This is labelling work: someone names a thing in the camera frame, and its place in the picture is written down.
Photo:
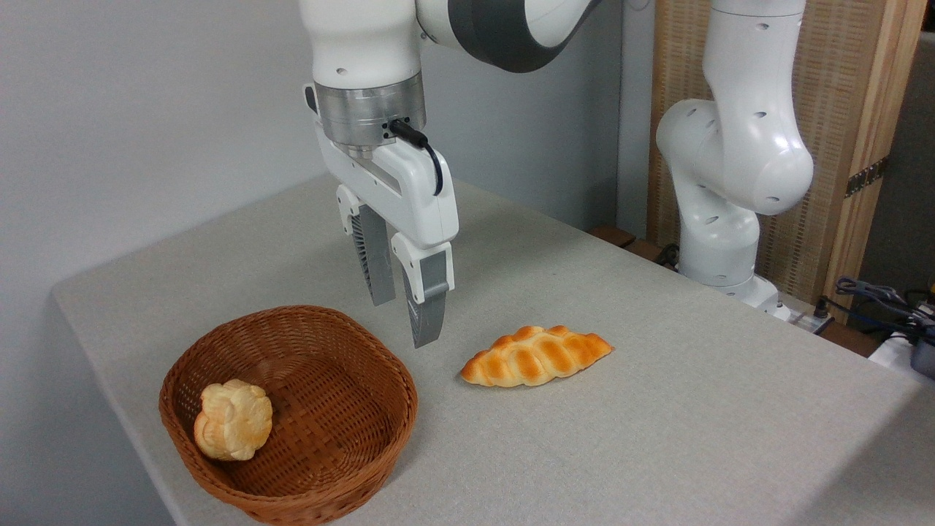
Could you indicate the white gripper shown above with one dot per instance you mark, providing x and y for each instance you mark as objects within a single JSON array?
[{"x": 409, "y": 193}]

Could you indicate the round pale bread roll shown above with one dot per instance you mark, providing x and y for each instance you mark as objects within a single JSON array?
[{"x": 234, "y": 422}]

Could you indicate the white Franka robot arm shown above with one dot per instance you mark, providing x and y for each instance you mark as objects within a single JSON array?
[{"x": 734, "y": 146}]

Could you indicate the black plug at robot base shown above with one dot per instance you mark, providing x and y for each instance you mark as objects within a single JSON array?
[{"x": 823, "y": 307}]

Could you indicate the braided golden bread loaf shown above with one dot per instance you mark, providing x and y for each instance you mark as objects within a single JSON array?
[{"x": 537, "y": 356}]

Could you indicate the brown wicker basket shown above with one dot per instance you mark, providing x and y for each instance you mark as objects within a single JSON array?
[{"x": 329, "y": 409}]

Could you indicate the brown wooden block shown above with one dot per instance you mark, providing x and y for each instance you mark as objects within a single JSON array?
[{"x": 613, "y": 235}]

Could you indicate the dark metal screen hinge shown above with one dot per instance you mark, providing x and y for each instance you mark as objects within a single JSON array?
[{"x": 866, "y": 177}]

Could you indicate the white cloth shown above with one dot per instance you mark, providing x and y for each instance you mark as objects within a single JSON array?
[{"x": 890, "y": 352}]

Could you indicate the grey box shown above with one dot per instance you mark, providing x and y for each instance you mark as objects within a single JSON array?
[{"x": 924, "y": 359}]

